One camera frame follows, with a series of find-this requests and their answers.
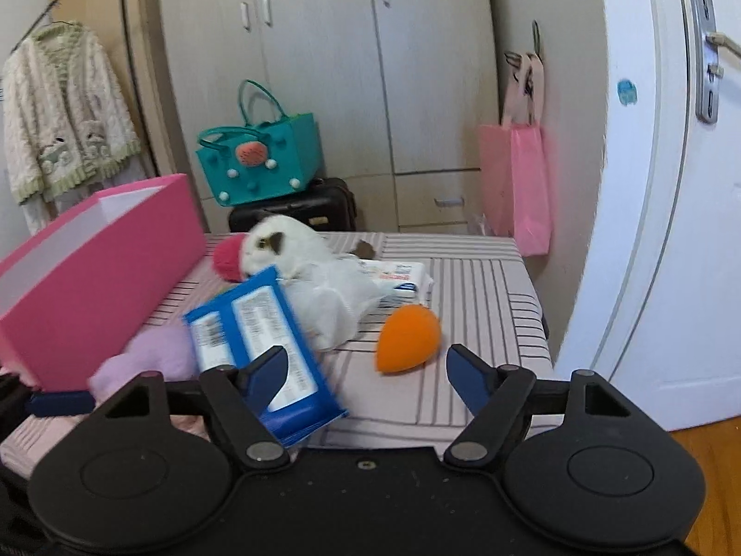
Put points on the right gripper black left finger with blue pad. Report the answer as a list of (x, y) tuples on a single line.
[(235, 400)]

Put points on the black clothes rack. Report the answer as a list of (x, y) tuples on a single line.
[(112, 21)]

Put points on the blue wet wipes pack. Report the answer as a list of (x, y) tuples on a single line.
[(236, 327)]

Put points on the pink cardboard box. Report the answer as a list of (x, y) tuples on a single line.
[(74, 294)]

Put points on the white tissue pack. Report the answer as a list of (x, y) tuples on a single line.
[(400, 282)]

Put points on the white door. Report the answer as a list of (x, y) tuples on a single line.
[(658, 308)]

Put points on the black suitcase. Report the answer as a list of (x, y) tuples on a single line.
[(327, 205)]

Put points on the pink paper shopping bag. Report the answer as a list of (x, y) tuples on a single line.
[(515, 188)]

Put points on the white knit cardigan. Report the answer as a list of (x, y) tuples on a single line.
[(67, 129)]

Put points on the teal felt tote bag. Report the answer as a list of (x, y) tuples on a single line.
[(254, 162)]

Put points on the lilac plush pouch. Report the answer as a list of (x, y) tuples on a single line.
[(167, 350)]

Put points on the red fluffy pom-pom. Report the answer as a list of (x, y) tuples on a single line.
[(226, 259)]

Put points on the grey wooden wardrobe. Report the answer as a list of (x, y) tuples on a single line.
[(401, 90)]

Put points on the blue round sticker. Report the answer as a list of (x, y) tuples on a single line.
[(627, 92)]

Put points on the silver door handle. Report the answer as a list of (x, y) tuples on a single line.
[(708, 70)]

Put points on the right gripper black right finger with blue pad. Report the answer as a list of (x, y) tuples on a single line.
[(496, 398)]

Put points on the orange makeup sponge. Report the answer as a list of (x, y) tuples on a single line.
[(410, 336)]

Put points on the white panda plush toy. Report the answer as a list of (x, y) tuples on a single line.
[(283, 242)]

